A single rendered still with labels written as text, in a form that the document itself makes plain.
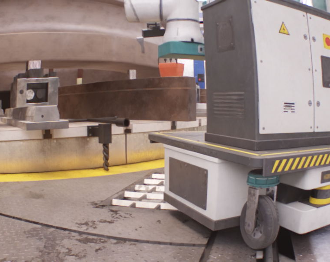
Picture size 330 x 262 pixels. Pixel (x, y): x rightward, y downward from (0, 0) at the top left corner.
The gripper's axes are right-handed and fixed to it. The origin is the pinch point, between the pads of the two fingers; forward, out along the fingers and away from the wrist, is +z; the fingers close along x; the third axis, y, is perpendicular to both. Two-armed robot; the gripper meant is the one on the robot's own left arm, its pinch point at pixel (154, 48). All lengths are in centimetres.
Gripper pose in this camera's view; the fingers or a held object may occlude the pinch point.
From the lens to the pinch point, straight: 217.3
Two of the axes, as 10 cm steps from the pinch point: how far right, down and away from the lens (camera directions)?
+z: 0.4, 8.7, 4.9
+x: -9.8, 1.3, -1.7
